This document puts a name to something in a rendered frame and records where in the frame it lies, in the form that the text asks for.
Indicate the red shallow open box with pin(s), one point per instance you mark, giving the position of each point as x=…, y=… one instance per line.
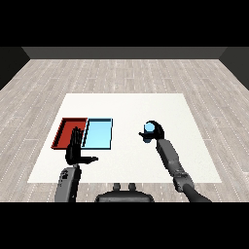
x=66, y=133

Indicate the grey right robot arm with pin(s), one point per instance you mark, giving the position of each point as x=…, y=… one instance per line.
x=175, y=166

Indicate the light blue shallow open box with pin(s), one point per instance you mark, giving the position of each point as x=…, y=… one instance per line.
x=98, y=134

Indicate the dark grey robot body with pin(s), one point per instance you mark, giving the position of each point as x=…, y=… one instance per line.
x=124, y=195

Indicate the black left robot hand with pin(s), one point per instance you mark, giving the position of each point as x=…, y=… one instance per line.
x=74, y=151

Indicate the small blue can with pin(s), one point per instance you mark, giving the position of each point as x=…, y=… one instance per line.
x=149, y=130

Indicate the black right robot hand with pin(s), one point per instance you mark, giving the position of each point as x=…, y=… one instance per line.
x=159, y=130

